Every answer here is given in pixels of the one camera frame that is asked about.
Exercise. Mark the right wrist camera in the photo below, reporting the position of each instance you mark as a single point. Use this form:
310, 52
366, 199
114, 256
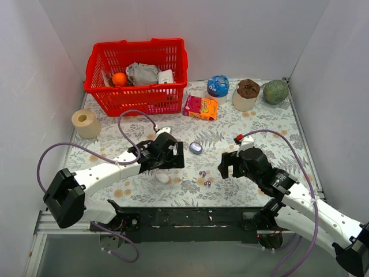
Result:
244, 143

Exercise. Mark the crumpled grey cloth bag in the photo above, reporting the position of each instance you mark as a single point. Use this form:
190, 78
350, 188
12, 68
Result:
141, 74

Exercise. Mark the clear snack bag in basket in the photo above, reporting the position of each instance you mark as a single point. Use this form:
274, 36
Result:
107, 78

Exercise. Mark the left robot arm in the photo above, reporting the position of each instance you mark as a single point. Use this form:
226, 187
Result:
68, 198

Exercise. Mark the white earbud charging case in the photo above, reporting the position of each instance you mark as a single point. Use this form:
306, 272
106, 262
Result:
162, 177

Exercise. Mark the brown topped paper roll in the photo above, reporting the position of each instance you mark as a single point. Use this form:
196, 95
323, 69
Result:
245, 95

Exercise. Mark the green melon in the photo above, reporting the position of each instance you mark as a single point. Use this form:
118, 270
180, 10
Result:
275, 91

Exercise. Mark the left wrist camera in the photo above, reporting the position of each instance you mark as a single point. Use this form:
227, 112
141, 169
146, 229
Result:
163, 130

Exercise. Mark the blue wrapped paper roll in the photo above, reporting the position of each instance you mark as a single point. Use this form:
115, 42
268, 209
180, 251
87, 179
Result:
217, 89

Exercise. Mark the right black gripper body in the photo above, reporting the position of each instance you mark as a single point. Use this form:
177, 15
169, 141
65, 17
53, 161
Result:
228, 165

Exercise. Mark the white box in basket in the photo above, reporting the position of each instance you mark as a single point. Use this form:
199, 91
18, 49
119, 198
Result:
166, 77

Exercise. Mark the orange fruit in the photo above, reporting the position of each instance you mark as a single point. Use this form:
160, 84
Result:
119, 79

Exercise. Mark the pink orange candy box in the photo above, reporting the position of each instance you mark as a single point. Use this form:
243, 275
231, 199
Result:
201, 108

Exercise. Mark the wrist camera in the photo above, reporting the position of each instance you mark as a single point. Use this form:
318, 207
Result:
163, 130
244, 143

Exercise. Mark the red plastic shopping basket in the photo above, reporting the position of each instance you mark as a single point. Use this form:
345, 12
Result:
114, 57

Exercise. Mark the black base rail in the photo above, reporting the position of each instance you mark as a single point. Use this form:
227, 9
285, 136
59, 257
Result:
198, 224

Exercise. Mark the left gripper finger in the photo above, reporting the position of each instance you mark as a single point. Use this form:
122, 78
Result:
179, 159
148, 164

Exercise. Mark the purple earbud case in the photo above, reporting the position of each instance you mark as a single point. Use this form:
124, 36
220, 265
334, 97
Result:
195, 148

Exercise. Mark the beige paper roll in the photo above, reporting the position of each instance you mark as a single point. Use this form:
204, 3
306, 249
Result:
86, 123

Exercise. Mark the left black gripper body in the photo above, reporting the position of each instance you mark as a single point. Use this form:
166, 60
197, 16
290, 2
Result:
177, 156

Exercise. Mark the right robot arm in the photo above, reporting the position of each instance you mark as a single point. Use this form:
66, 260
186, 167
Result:
294, 208

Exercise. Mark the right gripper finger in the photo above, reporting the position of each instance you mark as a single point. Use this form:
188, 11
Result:
236, 164
226, 162

